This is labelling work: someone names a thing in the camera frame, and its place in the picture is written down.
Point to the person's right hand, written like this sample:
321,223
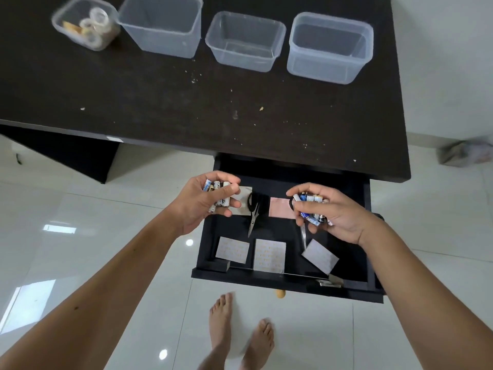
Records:
346,219

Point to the person's left hand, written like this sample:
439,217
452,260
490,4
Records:
188,206

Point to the person's right thumb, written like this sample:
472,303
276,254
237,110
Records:
312,208

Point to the person's left thumb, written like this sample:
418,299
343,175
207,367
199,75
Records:
225,199

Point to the handful of blue batteries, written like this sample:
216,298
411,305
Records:
312,198

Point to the handful of white batteries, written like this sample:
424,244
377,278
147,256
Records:
217,186

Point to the person's left forearm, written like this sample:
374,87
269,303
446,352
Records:
96,296

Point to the person's right forearm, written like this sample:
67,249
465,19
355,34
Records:
423,296

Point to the white card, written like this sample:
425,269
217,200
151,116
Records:
244,196

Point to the pink card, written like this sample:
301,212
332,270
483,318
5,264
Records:
279,208

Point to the black desk drawer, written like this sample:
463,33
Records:
277,231

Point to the grey dotted card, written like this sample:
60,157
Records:
269,256
232,250
320,257

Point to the small black box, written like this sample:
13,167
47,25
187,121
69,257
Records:
218,265

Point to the wooden drawer knob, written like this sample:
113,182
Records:
280,294

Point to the black desk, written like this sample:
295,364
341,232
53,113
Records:
173,96

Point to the white sticker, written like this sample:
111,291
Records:
114,139

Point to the person's left foot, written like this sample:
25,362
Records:
220,327

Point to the person's foot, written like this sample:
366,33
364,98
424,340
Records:
260,346
220,327

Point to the person's right foot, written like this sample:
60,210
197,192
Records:
260,346

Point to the low clear plastic container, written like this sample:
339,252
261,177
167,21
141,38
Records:
246,44

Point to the wide clear plastic container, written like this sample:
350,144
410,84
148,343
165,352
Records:
329,51

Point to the grey plastic bag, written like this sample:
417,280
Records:
462,152

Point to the tall clear plastic container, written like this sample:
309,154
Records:
161,26

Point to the clear tape roll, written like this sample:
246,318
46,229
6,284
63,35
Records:
87,39
83,23
93,13

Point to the yellow tape piece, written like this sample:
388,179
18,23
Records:
71,26

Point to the small clear plastic container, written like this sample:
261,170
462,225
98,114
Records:
67,13

